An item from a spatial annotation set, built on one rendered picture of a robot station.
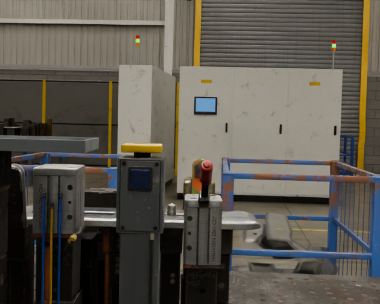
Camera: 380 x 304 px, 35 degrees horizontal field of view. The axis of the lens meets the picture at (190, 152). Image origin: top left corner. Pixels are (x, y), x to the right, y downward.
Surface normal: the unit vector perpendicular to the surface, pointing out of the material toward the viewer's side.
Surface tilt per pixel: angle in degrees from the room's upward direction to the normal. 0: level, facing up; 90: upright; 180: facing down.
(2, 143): 90
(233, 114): 90
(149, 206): 90
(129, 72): 90
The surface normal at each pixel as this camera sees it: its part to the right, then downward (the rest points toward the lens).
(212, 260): 0.00, 0.05
